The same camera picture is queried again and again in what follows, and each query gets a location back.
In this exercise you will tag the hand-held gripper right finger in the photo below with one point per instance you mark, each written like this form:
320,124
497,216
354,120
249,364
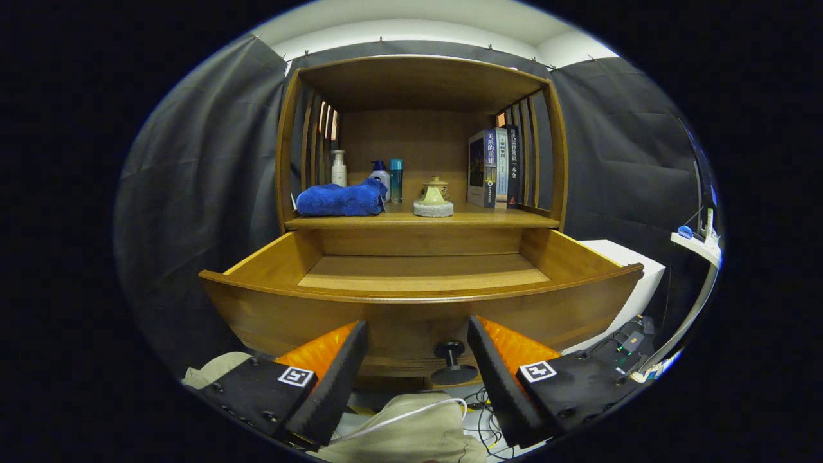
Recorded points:
501,386

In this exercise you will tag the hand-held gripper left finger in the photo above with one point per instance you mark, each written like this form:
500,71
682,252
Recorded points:
334,392

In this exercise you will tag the wooden drawer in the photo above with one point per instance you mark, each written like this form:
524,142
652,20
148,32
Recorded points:
418,276

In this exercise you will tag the wooden countertop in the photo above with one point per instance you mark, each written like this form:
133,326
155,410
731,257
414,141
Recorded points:
463,215

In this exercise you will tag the white box cabinet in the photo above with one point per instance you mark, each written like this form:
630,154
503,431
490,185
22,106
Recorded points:
643,283

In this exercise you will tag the wooden cabinet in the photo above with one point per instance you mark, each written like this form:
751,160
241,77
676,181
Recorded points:
418,83

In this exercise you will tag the person's beige trousers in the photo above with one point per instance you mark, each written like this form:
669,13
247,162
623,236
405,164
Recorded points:
411,444

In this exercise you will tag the black electronics box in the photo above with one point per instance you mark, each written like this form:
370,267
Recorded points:
633,341

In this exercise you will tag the blue towel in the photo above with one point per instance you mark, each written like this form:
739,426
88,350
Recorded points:
341,200

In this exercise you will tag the beige lidded tea cup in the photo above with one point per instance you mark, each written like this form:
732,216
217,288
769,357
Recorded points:
435,191

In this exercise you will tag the teal clear bottle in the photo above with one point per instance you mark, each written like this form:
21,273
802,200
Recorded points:
397,183

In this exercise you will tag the white pump bottle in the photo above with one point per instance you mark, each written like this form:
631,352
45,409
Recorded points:
339,173

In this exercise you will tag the blue spine book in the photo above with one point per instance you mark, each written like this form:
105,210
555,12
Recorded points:
490,167

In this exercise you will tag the black spine book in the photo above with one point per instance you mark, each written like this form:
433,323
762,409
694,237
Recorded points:
513,164

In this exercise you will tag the white blue lotion bottle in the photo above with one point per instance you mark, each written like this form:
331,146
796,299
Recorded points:
380,173

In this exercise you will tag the small blue object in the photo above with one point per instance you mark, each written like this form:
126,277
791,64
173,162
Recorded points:
685,232

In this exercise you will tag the white side desk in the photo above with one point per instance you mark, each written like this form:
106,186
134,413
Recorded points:
697,247

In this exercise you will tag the small white bottle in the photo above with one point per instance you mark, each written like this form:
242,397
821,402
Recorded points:
710,222

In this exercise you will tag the dark monitor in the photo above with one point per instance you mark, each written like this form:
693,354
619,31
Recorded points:
706,180

